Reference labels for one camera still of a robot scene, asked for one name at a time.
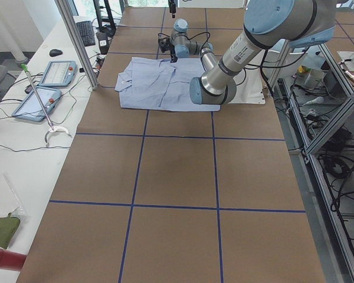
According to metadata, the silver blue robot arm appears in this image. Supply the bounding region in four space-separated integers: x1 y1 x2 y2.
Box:
167 1 337 108

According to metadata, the black keyboard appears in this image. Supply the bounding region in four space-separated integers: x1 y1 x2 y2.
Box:
76 21 96 47

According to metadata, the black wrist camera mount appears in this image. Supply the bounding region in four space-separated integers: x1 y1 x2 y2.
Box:
158 33 172 53

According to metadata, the lower blue teach pendant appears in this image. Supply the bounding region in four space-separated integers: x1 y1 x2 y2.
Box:
12 86 61 122

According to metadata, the red cylinder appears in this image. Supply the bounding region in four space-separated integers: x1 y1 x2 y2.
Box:
0 249 27 271

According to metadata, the black computer mouse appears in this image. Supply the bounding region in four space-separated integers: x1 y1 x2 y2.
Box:
49 49 63 57

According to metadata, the light blue striped shirt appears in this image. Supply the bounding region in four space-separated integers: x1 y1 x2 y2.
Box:
115 57 220 112

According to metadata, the grey aluminium post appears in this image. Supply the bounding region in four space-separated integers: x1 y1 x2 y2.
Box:
54 0 98 90

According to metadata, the blue teach pendant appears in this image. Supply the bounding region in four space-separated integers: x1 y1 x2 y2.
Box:
12 86 61 122
39 61 77 87

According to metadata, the upper blue teach pendant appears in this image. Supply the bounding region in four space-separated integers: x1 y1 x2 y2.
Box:
39 61 77 87

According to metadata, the green pouch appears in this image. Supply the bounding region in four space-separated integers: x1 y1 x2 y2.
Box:
0 216 21 249

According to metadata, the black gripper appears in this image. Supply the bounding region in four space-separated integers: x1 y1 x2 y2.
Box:
168 0 176 18
170 47 178 63

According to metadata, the long reacher grabber tool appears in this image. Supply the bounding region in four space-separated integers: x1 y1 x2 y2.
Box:
20 63 73 147

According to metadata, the brown paper table cover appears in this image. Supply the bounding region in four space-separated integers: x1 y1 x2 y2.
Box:
18 8 325 282

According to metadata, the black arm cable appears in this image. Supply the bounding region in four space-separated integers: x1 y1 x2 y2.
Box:
158 31 212 45

